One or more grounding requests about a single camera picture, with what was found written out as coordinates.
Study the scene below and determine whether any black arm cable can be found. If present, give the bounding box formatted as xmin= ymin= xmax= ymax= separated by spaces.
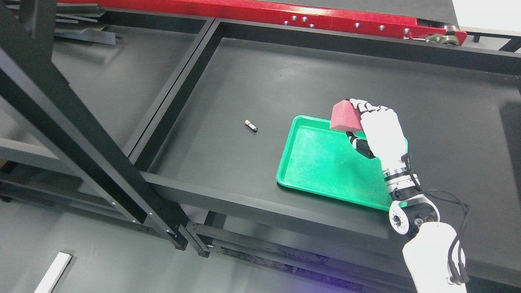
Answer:
xmin=401 ymin=154 xmax=471 ymax=285

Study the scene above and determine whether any white standing desk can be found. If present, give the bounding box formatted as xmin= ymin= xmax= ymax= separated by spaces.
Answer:
xmin=34 ymin=252 xmax=73 ymax=293

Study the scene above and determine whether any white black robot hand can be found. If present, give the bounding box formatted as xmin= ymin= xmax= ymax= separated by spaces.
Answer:
xmin=346 ymin=98 xmax=407 ymax=173

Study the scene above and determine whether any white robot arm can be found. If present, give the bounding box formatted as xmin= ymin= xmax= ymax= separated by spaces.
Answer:
xmin=384 ymin=167 xmax=470 ymax=293

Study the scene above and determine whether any black metal right shelf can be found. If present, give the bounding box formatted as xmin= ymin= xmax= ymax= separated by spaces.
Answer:
xmin=130 ymin=19 xmax=520 ymax=292

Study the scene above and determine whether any small battery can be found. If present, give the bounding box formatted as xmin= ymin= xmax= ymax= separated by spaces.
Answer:
xmin=244 ymin=119 xmax=258 ymax=133

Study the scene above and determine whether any black metal shelf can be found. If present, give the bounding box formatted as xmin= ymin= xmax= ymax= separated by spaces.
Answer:
xmin=1 ymin=0 xmax=214 ymax=250
xmin=130 ymin=19 xmax=520 ymax=292

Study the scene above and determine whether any pink foam block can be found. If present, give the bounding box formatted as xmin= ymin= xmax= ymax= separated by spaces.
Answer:
xmin=330 ymin=100 xmax=363 ymax=132

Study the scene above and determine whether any black metal left shelf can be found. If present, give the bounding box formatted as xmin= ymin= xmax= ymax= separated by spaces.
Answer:
xmin=1 ymin=0 xmax=214 ymax=250

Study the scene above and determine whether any red metal beam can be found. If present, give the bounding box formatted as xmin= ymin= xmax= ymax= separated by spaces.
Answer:
xmin=58 ymin=0 xmax=468 ymax=46

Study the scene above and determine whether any green plastic tray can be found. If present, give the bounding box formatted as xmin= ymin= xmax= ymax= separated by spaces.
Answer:
xmin=276 ymin=115 xmax=392 ymax=212

